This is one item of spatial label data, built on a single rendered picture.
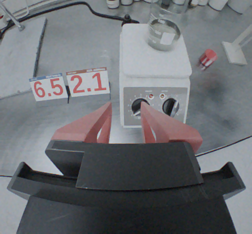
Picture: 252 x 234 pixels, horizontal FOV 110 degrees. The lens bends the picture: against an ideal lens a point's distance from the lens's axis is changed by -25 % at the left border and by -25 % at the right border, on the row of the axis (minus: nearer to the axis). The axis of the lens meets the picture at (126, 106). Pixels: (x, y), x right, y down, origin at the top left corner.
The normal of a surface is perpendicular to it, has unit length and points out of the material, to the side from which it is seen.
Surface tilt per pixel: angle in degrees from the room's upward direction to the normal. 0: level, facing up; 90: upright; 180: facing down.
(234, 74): 0
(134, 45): 0
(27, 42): 0
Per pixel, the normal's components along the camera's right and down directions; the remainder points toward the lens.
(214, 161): 0.00, -0.24
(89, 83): 0.06, 0.44
